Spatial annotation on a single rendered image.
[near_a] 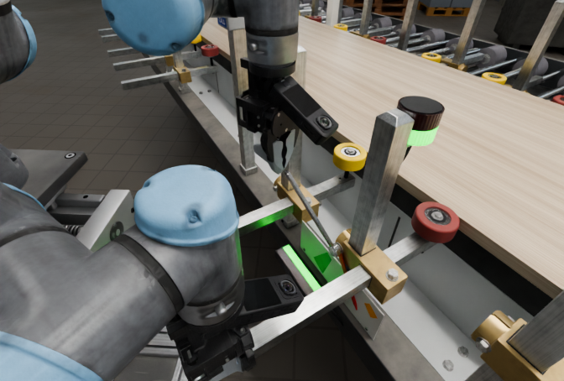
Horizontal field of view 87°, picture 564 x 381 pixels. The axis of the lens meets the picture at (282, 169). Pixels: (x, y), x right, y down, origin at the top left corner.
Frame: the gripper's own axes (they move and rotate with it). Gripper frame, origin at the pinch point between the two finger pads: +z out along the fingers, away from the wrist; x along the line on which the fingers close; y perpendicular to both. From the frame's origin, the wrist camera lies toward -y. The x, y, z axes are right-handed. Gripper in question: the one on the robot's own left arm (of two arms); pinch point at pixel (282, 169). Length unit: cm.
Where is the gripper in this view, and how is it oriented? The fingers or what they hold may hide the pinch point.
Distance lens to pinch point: 56.6
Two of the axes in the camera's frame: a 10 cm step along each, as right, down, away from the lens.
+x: -6.3, 4.8, -6.1
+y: -7.8, -4.0, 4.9
